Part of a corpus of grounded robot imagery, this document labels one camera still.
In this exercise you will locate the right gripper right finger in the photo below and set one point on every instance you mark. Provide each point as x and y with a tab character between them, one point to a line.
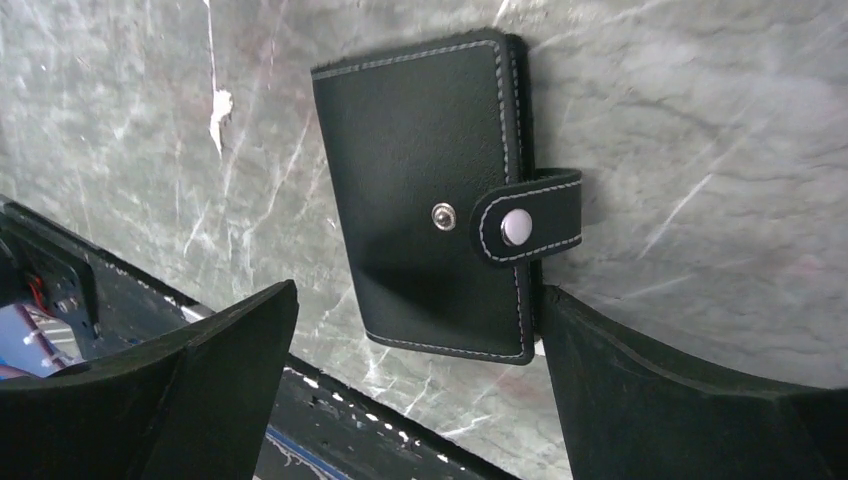
632	407

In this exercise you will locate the black leather card holder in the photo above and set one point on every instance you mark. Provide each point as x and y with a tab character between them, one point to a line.
445	217

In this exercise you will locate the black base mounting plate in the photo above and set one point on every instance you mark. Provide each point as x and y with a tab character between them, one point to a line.
65	301

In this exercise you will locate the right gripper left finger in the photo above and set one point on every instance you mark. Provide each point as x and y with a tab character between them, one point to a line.
190	404

